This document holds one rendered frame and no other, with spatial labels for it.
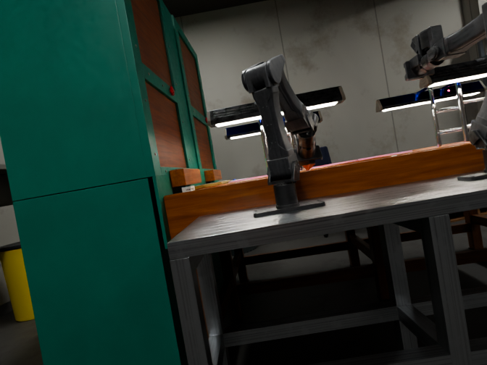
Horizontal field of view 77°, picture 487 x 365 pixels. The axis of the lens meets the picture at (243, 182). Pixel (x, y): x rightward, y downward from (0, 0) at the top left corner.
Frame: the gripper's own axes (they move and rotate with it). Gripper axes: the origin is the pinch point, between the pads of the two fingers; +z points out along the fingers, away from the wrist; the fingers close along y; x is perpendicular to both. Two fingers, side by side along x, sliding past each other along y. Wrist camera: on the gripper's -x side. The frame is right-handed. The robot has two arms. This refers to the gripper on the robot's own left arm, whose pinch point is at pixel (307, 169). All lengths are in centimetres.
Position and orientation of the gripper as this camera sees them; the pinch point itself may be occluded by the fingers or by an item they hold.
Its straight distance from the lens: 124.4
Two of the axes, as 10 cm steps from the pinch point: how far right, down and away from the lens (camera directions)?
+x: 0.7, 7.7, -6.4
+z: 1.7, 6.2, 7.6
